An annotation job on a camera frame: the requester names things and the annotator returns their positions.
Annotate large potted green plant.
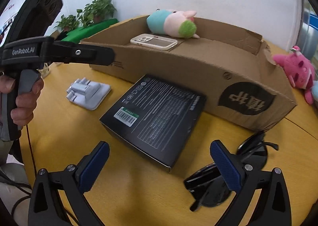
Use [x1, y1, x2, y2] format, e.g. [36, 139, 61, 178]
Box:
[77, 0, 117, 27]

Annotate black product box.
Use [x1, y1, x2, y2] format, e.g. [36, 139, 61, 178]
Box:
[100, 74, 207, 170]

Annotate pink and teal plush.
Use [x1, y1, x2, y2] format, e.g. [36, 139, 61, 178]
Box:
[146, 9, 199, 39]

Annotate pink bear plush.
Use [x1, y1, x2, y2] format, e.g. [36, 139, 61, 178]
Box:
[272, 45, 315, 105]

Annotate person's left hand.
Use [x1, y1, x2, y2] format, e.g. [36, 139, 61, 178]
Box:
[1, 75, 44, 127]

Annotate clear white phone case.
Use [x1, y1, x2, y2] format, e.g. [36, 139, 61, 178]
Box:
[130, 33, 178, 51]

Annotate grey folding phone stand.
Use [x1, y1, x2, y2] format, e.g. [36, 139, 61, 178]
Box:
[66, 77, 111, 110]

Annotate black sunglasses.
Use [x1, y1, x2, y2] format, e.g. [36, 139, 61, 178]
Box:
[183, 130, 279, 212]

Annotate green cloth side table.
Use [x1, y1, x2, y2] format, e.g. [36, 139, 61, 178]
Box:
[61, 18, 119, 44]

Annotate blue and white plush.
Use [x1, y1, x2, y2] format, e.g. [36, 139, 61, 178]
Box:
[311, 81, 318, 108]

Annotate small potted green plant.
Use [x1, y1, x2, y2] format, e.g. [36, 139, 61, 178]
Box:
[55, 15, 79, 32]

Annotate shallow cardboard box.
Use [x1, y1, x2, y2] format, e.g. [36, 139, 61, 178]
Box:
[82, 16, 297, 130]

